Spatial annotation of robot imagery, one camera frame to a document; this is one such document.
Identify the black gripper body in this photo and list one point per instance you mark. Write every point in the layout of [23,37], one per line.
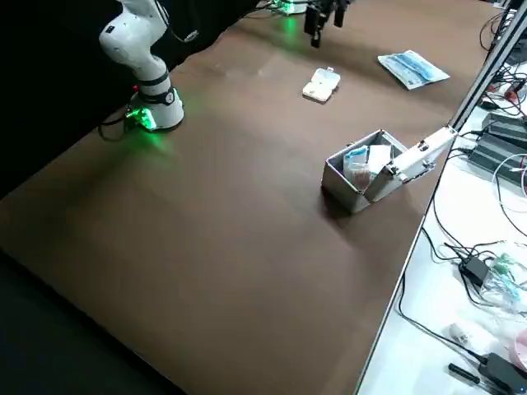
[321,3]

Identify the small white medicine box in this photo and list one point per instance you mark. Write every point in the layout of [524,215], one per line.
[319,88]

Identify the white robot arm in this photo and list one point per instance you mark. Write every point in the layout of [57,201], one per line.
[136,41]

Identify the blue white medicine carton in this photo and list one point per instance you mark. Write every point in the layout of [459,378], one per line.
[355,158]

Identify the blue face mask packet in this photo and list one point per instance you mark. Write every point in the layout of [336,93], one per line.
[389,61]
[428,72]

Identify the white gauze packet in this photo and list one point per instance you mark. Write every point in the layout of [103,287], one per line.
[379,155]

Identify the clear cotton swab bag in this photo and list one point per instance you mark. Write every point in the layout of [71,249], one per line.
[362,177]

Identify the silver aluminium case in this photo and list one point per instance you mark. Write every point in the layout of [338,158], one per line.
[346,185]

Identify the black power brick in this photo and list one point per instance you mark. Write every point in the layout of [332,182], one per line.
[498,160]
[510,127]

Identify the black power adapter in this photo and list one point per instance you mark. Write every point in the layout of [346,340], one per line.
[473,267]
[500,370]

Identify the clear bag of teal clips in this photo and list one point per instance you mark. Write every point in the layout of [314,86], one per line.
[506,280]

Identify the black marker pen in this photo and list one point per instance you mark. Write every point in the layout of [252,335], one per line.
[463,372]

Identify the pink container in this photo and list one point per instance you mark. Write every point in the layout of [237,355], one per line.
[522,349]

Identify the aluminium frame post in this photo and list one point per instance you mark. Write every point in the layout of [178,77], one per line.
[482,76]

